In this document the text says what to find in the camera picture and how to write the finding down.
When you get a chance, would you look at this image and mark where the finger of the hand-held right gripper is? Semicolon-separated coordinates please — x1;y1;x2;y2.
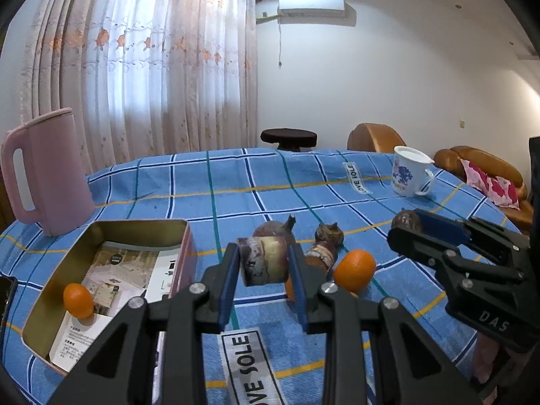
415;209;530;262
387;227;526;300

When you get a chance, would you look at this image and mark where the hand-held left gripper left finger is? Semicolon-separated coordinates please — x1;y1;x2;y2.
46;242;241;405

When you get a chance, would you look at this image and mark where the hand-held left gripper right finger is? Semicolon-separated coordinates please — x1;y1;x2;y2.
287;245;484;405

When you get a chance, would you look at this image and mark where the brown water chestnut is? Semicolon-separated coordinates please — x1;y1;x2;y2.
391;210;424;234
316;221;344;247

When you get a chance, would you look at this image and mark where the large orange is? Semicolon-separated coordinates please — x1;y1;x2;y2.
333;250;376;293

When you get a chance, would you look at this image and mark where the dark purple round fruit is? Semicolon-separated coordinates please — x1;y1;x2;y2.
252;215;298;247

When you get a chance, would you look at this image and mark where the gold metal tin box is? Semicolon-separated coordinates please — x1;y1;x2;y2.
21;219;197;374

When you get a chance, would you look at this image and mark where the person's pink clothing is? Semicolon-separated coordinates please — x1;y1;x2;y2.
470;331;513;401

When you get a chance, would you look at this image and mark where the white mug with blue print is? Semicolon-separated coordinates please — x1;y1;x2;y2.
390;145;436;197

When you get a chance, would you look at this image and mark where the pink floral cushion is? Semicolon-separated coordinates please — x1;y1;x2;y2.
460;158;520;209

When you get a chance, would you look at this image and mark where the brown leather sofa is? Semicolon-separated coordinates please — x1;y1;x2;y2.
434;145;534;235

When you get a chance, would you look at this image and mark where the printed brochure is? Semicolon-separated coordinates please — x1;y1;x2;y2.
80;240;186;317

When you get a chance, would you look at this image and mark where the dark object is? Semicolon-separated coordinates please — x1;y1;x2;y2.
528;136;540;237

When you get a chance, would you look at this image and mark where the blue plaid tablecloth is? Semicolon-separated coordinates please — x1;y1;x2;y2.
0;147;534;405

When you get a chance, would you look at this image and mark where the brown leather armchair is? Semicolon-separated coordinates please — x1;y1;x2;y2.
347;123;406;153

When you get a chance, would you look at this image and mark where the dark round stool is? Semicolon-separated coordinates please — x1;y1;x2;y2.
260;128;318;153

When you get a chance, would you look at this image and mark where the white instruction sheet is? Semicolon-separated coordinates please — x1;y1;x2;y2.
50;314;114;374

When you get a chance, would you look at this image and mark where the pink plastic jug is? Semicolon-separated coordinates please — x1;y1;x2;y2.
0;107;96;237

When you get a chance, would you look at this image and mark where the sheer floral curtain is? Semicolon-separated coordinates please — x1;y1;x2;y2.
19;0;260;173

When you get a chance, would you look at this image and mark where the white air conditioner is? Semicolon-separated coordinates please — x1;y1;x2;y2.
277;0;347;18

